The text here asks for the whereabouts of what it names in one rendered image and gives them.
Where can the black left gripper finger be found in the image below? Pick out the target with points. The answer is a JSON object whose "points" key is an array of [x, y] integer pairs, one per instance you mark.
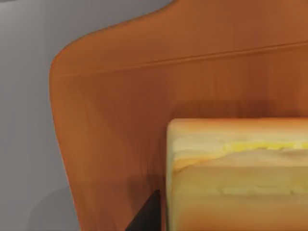
{"points": [[148, 215]]}

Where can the brown wooden tray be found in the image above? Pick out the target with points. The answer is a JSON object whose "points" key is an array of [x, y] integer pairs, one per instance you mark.
{"points": [[144, 96]]}

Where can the golden bread loaf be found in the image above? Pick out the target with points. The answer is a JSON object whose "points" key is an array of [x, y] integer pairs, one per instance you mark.
{"points": [[235, 175]]}

